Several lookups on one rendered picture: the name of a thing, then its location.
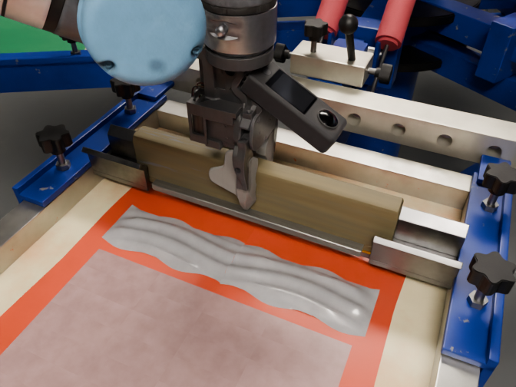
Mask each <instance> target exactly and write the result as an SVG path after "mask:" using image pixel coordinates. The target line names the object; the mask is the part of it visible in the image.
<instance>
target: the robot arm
mask: <svg viewBox="0 0 516 387"><path fill-rule="evenodd" d="M0 16H3V17H6V18H10V19H12V20H15V21H17V22H21V23H23V24H26V25H30V26H32V27H35V28H39V29H43V30H46V31H49V32H51V33H53V34H55V35H59V36H61V37H64V38H68V39H71V40H73V41H77V42H80V43H82V44H84V46H85V47H86V49H87V50H88V52H89V54H90V56H91V57H92V58H93V60H94V61H95V62H96V63H97V64H98V65H99V66H100V67H101V68H102V69H103V70H104V71H105V72H107V73H108V74H109V75H110V76H112V77H113V78H116V79H118V80H119V81H123V82H124V83H128V84H133V85H139V86H151V85H157V84H163V83H166V82H168V81H171V80H173V79H175V78H177V77H179V76H180V75H182V74H183V73H184V72H185V71H186V70H187V69H188V68H189V67H190V66H191V65H192V64H193V63H194V62H195V61H196V59H199V69H200V82H198V83H197V85H194V86H193V88H192V91H191V98H190V99H189V100H188V101H187V102H186V103H187V116H188V123H189V130H190V140H191V141H196V142H198V143H202V144H205V146H207V147H212V148H215V149H218V150H221V148H222V147H223V146H224V147H229V148H230V149H229V150H228V151H227V152H226V153H225V159H224V165H222V166H218V167H211V168H210V170H209V177H210V179H211V180H212V181H213V182H214V183H215V184H217V185H219V186H220V187H222V188H224V189H226V190H228V191H229V192H231V193H233V194H235V195H236V196H237V198H238V199H239V202H240V206H241V207H242V208H243V209H244V210H248V209H250V208H251V206H252V205H253V204H254V203H255V201H256V171H257V168H258V158H262V159H264V160H270V161H273V153H274V152H275V147H276V136H277V129H278V120H279V121H281V122H282V123H283V124H285V125H286V126H287V127H288V128H289V129H290V130H292V131H293V132H295V133H296V134H297V135H299V136H300V137H301V138H302V139H303V140H305V141H306V142H307V143H308V144H310V145H311V146H313V147H314V148H315V149H317V150H318V152H320V153H325V152H327V151H328V150H329V149H330V148H331V146H332V145H334V143H335V142H336V140H337V139H338V137H339V135H340V134H341V133H342V131H343V130H344V128H345V127H346V125H347V121H346V119H345V118H344V117H343V116H342V115H340V114H339V113H338V112H336V111H335V110H334V109H332V108H331V107H330V106H329V105H328V104H326V103H325V102H324V101H322V100H321V99H320V98H318V97H317V96H316V95H314V93H312V92H311V91H310V90H308V89H307V88H306V87H304V86H303V85H302V84H300V83H299V82H298V81H297V80H296V79H295V78H293V77H292V76H291V75H289V74H288V73H286V72H285V71H284V70H283V69H282V68H281V67H279V66H278V65H277V64H275V63H274V62H273V61H272V60H273V53H274V43H275V42H276V19H277V0H0ZM198 84H200V85H198ZM195 87H197V89H196V90H195V91H194V88H195ZM201 94H202V95H201ZM198 96H199V98H198V99H197V100H196V98H197V97H198ZM192 119H193V121H192ZM255 157H258V158H255Z"/></svg>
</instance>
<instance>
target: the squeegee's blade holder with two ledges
mask: <svg viewBox="0 0 516 387"><path fill-rule="evenodd" d="M152 188H153V190H156V191H159V192H161V193H165V194H169V195H171V196H174V197H178V198H180V199H183V200H187V201H190V202H192V203H196V204H199V205H201V206H205V207H209V208H211V209H214V210H218V211H220V212H223V213H227V214H229V215H232V216H235V217H239V218H241V219H245V220H248V221H251V222H254V223H258V224H260V225H263V226H265V227H269V228H272V229H274V230H278V231H281V232H284V233H288V234H291V235H294V236H296V237H300V238H303V239H305V240H309V241H312V242H314V243H318V244H321V245H323V246H328V247H331V248H333V249H336V250H340V251H342V252H345V253H349V254H352V255H354V256H361V253H362V250H363V246H364V244H361V243H357V242H354V241H351V240H347V239H345V238H342V237H339V236H335V235H332V234H330V233H325V232H322V231H320V230H316V229H313V228H310V227H306V226H303V225H301V224H298V223H294V222H291V221H288V220H284V219H282V218H279V217H275V216H272V215H269V214H267V213H263V212H259V211H257V210H253V209H248V210H244V209H243V208H242V207H241V206H240V205H238V204H235V203H231V202H229V201H225V200H221V199H219V198H216V197H212V196H209V195H206V194H204V193H200V192H197V191H194V190H190V189H187V188H185V187H181V186H177V185H175V184H171V183H168V182H166V181H163V180H158V179H156V180H155V181H154V182H153V183H152Z"/></svg>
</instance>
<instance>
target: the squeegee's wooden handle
mask: <svg viewBox="0 0 516 387"><path fill-rule="evenodd" d="M133 144H134V151H135V155H136V159H137V163H139V164H143V165H146V166H147V172H148V176H149V180H150V182H154V181H155V180H156V179H158V180H163V181H166V182H168V183H171V184H175V185H177V186H181V187H185V188H187V189H190V190H194V191H197V192H200V193H202V194H206V195H209V196H212V197H216V198H219V199H221V200H225V201H229V202H231V203H235V204H238V205H240V202H239V199H238V198H237V196H236V195H235V194H234V193H231V192H229V191H228V190H226V189H224V188H222V187H220V186H219V185H217V184H215V183H214V182H213V181H212V180H211V179H210V177H209V170H210V168H211V167H218V166H222V165H224V159H225V153H226V152H227V151H228V150H229V149H226V148H223V147H222V148H221V150H218V149H215V148H212V147H207V146H205V144H202V143H198V142H196V141H191V140H190V138H187V137H182V136H180V135H176V134H172V133H168V132H166V131H160V130H158V129H154V128H152V127H147V126H142V127H141V128H140V129H139V130H138V131H136V132H135V133H134V136H133ZM255 158H258V157H255ZM403 202H404V200H403V198H401V197H397V196H393V195H391V194H387V193H383V192H380V191H377V190H372V189H369V188H366V187H360V186H358V185H355V184H350V183H347V182H344V181H341V180H336V179H333V178H330V177H325V176H322V175H319V174H314V173H311V172H309V171H305V170H300V169H297V168H295V167H290V166H286V165H283V164H278V163H276V162H272V161H270V160H264V159H262V158H258V168H257V171H256V201H255V203H254V204H253V205H252V206H251V208H250V209H253V210H257V211H259V212H263V213H267V214H269V215H272V216H275V217H279V218H282V219H284V220H288V221H291V222H294V223H298V224H301V225H303V226H306V227H310V228H313V229H316V230H320V231H322V232H325V233H330V234H332V235H335V236H338V237H342V238H345V239H347V240H351V241H354V242H357V243H361V244H364V246H363V250H365V251H368V252H371V250H372V245H373V239H374V236H377V237H381V238H384V239H387V240H391V241H393V238H394V235H395V230H396V227H397V224H398V221H399V216H400V213H401V210H402V205H403Z"/></svg>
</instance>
